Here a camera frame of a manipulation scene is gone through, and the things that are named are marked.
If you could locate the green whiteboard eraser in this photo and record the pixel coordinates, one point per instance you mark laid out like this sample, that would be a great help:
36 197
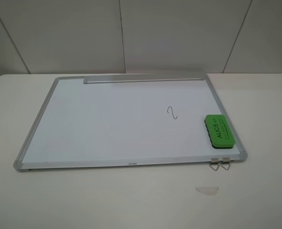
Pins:
219 131

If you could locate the white aluminium-framed whiteboard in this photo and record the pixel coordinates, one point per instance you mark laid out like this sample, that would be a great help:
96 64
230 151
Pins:
125 120

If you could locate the right metal hanging clip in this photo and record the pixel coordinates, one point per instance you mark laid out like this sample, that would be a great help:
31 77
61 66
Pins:
226 163

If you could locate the clear tape piece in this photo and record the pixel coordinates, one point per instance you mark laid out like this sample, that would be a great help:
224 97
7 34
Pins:
209 191

